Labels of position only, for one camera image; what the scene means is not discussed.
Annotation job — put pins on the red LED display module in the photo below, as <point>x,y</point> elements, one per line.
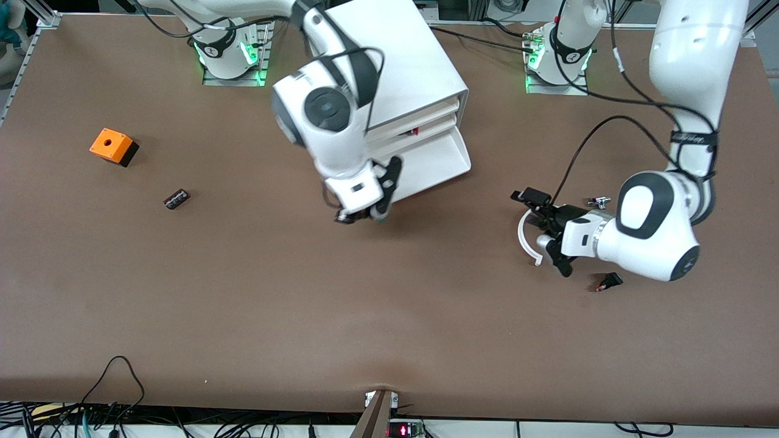
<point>405,430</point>

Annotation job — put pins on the aluminium corner profile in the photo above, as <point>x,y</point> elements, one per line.
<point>758,24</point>

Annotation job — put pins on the teal background object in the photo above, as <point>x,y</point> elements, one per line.
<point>11,24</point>

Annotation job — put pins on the small black terminal block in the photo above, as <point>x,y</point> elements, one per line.
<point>176,199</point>

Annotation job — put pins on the black rocker switch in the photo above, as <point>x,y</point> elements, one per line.
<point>610,281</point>

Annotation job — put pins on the green push button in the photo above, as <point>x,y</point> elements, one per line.
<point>383,217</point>

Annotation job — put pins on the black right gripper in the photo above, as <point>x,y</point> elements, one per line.
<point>349,216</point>

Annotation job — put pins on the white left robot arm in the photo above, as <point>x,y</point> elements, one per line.
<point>694,48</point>

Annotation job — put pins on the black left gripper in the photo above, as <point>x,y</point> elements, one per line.
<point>565,216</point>

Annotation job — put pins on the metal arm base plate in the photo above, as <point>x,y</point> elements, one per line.
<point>557,89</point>
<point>265,55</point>

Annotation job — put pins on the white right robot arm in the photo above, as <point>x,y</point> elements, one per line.
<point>328,109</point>

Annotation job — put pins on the orange button box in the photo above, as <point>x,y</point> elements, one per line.
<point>109,145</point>

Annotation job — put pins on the white curved plastic arc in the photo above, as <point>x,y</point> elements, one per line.
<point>521,237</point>

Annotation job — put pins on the aluminium table edge rail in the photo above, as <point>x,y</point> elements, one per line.
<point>487,24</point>

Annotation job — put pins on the brown post with bracket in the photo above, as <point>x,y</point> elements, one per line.
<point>374,420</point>

